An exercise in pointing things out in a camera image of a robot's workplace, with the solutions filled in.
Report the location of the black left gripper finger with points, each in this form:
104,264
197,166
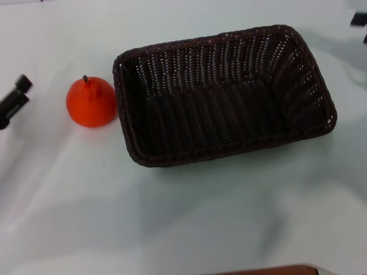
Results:
13,104
24,83

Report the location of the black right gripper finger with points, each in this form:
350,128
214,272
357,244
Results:
360,19

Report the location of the orange toy fruit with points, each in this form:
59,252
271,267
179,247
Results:
90,101

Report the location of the black woven rectangular basket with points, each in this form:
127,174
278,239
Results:
218,114

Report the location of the brown wooden edge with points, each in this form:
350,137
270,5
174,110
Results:
266,270

